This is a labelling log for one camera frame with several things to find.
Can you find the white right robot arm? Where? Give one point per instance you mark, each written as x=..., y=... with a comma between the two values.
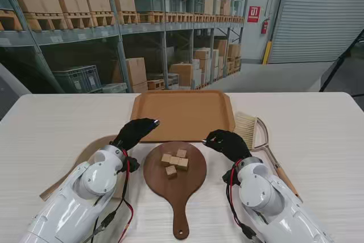
x=264, y=191

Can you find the beige plastic dustpan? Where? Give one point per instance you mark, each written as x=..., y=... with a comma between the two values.
x=88, y=147

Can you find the grey plastic crate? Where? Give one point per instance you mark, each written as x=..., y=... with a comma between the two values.
x=76, y=79
x=178, y=4
x=196, y=4
x=148, y=1

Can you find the red fire extinguisher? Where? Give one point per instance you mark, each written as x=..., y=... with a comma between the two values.
x=264, y=26

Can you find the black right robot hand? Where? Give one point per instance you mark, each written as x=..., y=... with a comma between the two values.
x=230, y=144

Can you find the grey metal shelving rack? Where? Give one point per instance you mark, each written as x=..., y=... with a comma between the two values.
x=164, y=49

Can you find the small wooden cube block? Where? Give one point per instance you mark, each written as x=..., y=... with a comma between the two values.
x=181, y=152
x=171, y=172
x=182, y=164
x=174, y=161
x=166, y=159

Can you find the black tripod stand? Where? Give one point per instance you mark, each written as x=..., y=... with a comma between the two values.
x=339, y=59

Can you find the dark round wooden cutting board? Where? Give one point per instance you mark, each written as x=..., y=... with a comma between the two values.
x=176, y=194

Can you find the yellow bollard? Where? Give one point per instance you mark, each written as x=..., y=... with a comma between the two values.
x=267, y=52

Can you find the orange-brown serving tray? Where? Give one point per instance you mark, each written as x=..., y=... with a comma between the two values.
x=182, y=112

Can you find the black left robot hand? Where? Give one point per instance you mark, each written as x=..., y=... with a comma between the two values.
x=133, y=132

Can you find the orange wooden pallet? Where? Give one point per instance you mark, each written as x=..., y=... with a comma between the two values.
x=152, y=14
x=42, y=15

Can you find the grey roller shutter door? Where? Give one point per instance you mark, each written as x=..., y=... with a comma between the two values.
x=318, y=12

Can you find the red wall sign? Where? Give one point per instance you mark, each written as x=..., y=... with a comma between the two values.
x=253, y=14

